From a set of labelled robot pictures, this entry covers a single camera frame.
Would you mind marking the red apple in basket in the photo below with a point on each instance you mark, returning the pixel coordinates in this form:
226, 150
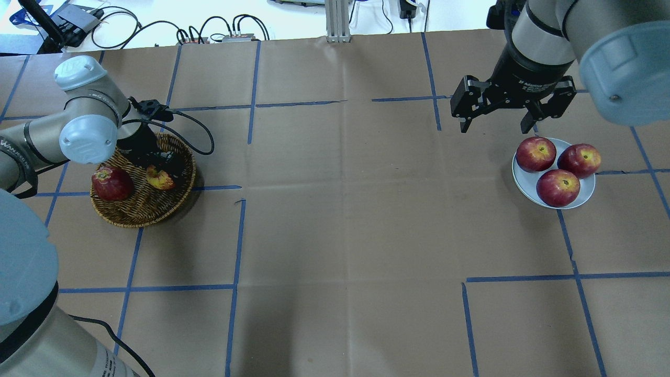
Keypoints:
112, 184

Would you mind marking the light blue plate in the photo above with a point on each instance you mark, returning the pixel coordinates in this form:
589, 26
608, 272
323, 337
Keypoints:
526, 181

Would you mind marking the wicker basket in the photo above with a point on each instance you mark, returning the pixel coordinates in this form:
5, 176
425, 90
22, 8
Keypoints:
148, 205

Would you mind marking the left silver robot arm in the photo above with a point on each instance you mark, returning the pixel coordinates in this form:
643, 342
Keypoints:
108, 262

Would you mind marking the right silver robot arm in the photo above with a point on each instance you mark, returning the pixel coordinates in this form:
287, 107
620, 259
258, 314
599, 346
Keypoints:
621, 48

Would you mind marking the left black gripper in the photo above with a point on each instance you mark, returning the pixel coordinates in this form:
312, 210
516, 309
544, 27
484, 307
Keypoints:
138, 143

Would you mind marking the red apple on plate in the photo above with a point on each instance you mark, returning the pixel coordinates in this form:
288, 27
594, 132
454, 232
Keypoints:
558, 188
582, 160
536, 154

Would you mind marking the black grey hub box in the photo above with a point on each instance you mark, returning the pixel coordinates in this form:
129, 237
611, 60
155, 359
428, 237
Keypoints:
75, 22

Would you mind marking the yellow red apple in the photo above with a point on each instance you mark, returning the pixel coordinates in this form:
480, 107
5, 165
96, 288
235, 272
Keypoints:
159, 179

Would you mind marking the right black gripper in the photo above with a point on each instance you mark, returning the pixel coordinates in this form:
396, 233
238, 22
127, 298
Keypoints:
526, 77

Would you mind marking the black power adapter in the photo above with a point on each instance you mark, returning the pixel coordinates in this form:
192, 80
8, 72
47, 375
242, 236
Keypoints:
407, 9

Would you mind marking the aluminium frame post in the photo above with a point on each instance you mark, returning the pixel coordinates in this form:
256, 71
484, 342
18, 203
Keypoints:
337, 21

